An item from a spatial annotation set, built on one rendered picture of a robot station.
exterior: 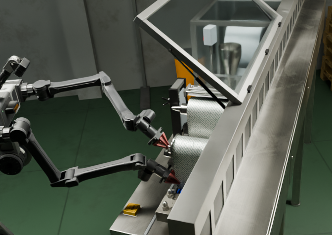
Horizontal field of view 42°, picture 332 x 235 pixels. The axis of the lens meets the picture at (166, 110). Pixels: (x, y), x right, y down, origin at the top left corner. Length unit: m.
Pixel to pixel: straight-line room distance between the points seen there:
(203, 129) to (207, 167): 0.94
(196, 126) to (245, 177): 0.71
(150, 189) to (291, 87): 0.97
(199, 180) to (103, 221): 2.46
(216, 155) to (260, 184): 0.29
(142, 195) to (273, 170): 0.99
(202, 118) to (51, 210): 2.09
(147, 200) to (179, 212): 1.23
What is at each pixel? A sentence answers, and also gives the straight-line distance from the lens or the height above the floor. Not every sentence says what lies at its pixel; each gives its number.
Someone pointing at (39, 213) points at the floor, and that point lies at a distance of 4.04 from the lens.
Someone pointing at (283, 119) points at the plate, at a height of 1.44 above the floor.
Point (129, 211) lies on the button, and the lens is 2.41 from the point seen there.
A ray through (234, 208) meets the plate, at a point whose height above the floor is 1.44.
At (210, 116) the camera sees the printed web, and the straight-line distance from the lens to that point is 2.30.
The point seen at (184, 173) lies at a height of 1.14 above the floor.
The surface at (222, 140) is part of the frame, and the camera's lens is 1.56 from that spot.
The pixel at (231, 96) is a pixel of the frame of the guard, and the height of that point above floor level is 1.69.
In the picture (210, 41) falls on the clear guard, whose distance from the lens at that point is 2.00.
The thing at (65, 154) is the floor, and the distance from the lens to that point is 4.70.
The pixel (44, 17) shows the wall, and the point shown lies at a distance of 5.57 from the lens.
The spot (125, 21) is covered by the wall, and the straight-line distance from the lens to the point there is 5.45.
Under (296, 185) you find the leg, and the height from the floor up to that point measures 0.22.
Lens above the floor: 2.52
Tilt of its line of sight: 29 degrees down
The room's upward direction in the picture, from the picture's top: 6 degrees counter-clockwise
